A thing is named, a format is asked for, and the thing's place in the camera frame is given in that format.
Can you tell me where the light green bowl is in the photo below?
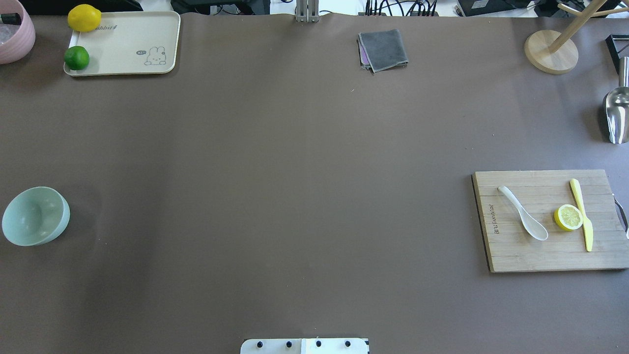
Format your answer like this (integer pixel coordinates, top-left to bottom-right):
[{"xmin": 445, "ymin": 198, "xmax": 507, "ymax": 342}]
[{"xmin": 1, "ymin": 186, "xmax": 70, "ymax": 246}]

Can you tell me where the white ceramic spoon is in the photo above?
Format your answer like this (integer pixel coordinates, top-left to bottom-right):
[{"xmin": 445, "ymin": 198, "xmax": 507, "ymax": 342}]
[{"xmin": 497, "ymin": 185, "xmax": 549, "ymax": 240}]

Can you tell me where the pink bowl with ice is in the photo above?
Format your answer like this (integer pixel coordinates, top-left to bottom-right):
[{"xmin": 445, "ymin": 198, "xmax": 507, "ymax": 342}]
[{"xmin": 0, "ymin": 0, "xmax": 35, "ymax": 65}]

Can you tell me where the grey folded cloth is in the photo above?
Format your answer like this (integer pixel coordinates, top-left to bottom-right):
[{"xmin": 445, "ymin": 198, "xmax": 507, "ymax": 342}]
[{"xmin": 357, "ymin": 29, "xmax": 409, "ymax": 73}]

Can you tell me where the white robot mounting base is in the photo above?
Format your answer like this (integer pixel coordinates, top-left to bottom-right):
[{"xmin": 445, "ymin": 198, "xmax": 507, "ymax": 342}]
[{"xmin": 240, "ymin": 337, "xmax": 370, "ymax": 354}]

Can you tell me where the bamboo cutting board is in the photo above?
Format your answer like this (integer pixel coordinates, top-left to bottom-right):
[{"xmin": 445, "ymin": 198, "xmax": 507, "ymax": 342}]
[{"xmin": 472, "ymin": 170, "xmax": 629, "ymax": 272}]

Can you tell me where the beige rabbit tray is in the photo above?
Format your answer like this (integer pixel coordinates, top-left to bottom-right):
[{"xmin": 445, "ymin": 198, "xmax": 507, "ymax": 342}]
[{"xmin": 63, "ymin": 11, "xmax": 181, "ymax": 77}]

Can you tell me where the lemon half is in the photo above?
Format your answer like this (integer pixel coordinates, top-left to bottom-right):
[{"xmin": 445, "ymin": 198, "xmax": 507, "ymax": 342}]
[{"xmin": 553, "ymin": 204, "xmax": 583, "ymax": 232}]

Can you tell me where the green lime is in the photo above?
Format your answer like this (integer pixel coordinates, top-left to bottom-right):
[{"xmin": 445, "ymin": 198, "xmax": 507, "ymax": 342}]
[{"xmin": 63, "ymin": 46, "xmax": 90, "ymax": 70}]

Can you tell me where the wooden mug tree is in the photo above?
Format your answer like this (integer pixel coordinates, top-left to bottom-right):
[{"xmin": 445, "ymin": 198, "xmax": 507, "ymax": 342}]
[{"xmin": 524, "ymin": 0, "xmax": 629, "ymax": 75}]

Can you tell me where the yellow plastic knife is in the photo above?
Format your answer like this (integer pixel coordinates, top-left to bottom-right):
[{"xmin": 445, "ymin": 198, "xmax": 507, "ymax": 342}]
[{"xmin": 569, "ymin": 178, "xmax": 594, "ymax": 252}]

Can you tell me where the whole yellow lemon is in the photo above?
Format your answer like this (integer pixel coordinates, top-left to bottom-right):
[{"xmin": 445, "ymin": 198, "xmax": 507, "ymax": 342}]
[{"xmin": 67, "ymin": 4, "xmax": 103, "ymax": 33}]

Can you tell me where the metal scoop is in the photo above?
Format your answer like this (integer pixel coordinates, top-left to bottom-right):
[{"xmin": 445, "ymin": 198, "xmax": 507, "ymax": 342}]
[{"xmin": 603, "ymin": 57, "xmax": 629, "ymax": 144}]

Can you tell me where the aluminium frame post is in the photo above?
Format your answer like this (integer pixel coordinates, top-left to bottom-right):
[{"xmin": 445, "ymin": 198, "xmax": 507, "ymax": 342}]
[{"xmin": 295, "ymin": 0, "xmax": 319, "ymax": 23}]

